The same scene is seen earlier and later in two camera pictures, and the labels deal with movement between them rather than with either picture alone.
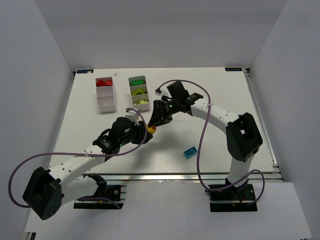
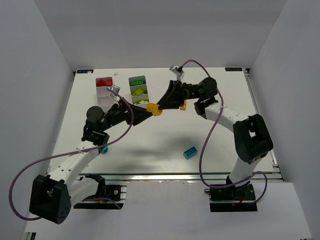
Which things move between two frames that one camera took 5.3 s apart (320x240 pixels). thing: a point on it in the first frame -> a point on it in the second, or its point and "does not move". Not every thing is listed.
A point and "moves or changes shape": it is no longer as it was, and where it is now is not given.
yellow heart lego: [152, 129] moves or changes shape
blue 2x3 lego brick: [190, 152] does not move
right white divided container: [139, 95] does not move
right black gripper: [162, 113] -> [179, 93]
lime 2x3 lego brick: [138, 92] does not move
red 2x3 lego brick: [100, 83] does not move
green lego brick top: [137, 82] does not move
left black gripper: [141, 131] -> [127, 114]
